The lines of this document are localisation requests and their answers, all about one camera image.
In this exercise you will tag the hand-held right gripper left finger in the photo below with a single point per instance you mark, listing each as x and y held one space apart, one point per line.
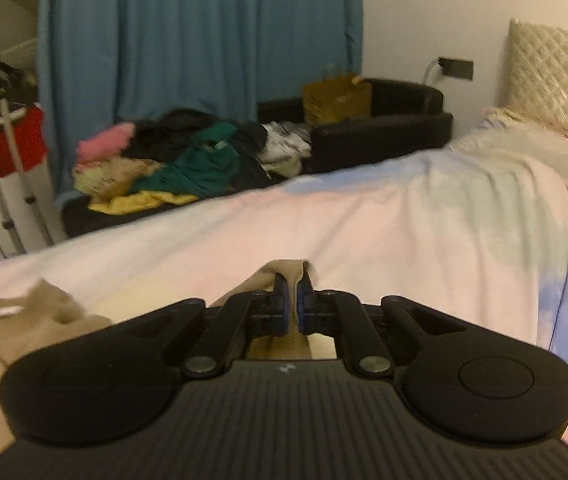
280 294

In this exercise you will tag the blue curtain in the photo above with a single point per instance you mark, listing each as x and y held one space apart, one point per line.
188 35

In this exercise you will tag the black sofa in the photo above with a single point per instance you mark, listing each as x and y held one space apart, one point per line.
389 120

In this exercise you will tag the pastel blanket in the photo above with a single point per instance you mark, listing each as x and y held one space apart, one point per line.
414 220

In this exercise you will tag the green garment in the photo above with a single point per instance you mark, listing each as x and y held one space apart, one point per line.
203 160

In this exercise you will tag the black garment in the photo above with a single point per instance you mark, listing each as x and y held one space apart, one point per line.
173 132

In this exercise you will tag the red cloth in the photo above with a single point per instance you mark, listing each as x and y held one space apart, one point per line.
18 142

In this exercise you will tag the yellow garment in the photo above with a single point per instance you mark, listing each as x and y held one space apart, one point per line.
133 202

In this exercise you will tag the beige floral garment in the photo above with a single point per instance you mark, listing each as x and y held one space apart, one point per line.
108 175

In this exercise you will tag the white patterned garment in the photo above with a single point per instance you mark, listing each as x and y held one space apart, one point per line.
284 147

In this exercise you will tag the black wall socket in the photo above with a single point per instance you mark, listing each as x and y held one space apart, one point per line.
456 68

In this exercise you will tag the quilted cream headboard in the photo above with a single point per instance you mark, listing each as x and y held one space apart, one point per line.
554 80

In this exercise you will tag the beige shirt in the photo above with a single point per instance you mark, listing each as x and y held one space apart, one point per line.
23 325

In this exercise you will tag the yellow paper bag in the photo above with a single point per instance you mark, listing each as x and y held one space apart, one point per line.
336 100

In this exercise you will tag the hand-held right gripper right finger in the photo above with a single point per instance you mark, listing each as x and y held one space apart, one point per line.
305 294

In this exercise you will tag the pink garment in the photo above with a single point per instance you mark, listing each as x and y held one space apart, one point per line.
103 142

